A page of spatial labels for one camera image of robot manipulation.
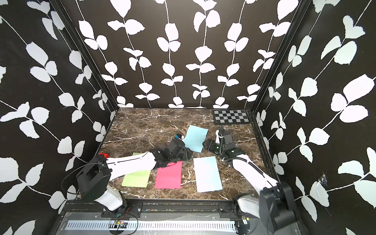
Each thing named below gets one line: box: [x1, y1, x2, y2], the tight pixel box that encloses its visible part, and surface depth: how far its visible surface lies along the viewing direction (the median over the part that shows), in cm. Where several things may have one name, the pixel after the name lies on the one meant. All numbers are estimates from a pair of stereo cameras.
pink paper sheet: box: [154, 160, 183, 189], surface depth 85 cm
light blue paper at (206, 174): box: [192, 156, 223, 193], surface depth 90 cm
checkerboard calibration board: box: [212, 109, 251, 125], surface depth 116 cm
